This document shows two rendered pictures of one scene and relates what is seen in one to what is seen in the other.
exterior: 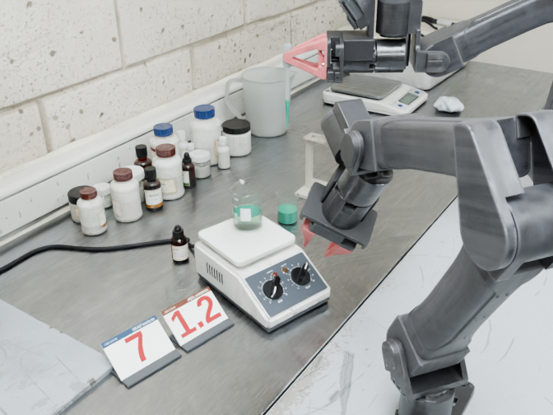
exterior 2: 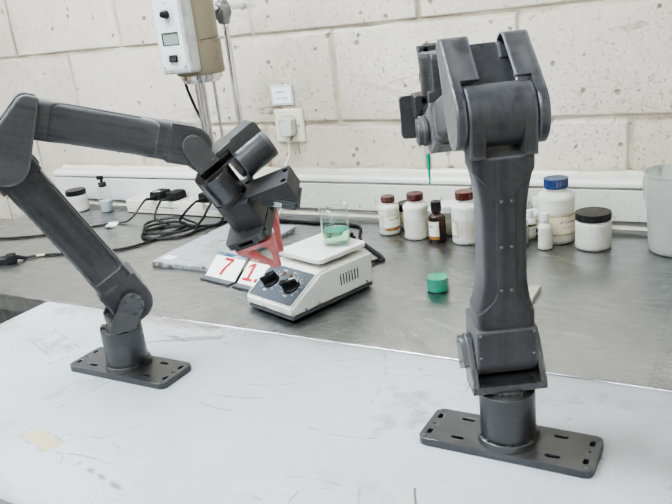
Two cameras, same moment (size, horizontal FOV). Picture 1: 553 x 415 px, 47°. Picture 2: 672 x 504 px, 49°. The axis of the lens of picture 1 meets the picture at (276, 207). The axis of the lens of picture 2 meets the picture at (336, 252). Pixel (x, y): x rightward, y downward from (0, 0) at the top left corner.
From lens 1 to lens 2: 1.51 m
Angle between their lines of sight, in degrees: 79
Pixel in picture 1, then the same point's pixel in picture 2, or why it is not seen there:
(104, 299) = not seen: hidden behind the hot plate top
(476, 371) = (186, 390)
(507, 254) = not seen: outside the picture
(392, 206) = not seen: hidden behind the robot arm
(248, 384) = (195, 308)
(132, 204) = (407, 223)
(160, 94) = (567, 158)
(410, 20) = (430, 80)
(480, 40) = (441, 115)
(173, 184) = (455, 227)
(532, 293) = (313, 424)
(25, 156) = (405, 162)
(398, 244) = (406, 344)
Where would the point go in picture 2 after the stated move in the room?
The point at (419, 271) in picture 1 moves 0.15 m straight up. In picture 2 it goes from (351, 358) to (340, 264)
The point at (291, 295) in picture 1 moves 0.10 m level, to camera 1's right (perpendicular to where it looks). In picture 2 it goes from (272, 291) to (272, 313)
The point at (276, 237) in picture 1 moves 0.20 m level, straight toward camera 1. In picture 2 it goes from (317, 254) to (204, 269)
